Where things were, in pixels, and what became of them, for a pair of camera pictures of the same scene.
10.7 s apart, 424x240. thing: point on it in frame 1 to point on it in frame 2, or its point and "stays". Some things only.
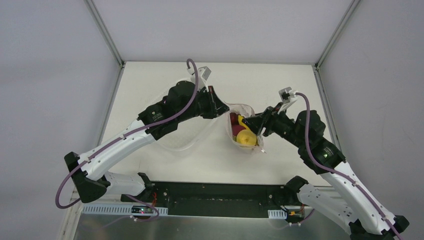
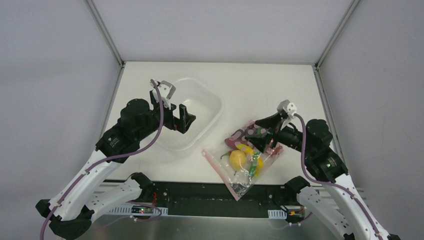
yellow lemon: x=246 y=137 to x=237 y=159
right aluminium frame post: x=342 y=24 stays
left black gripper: x=212 y=104 to x=177 y=118
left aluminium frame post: x=95 y=17 stays
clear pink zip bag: x=241 y=134 to x=239 y=164
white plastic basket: x=164 y=94 to x=203 y=99
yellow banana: x=240 y=118 to x=250 y=151
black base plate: x=217 y=199 stays
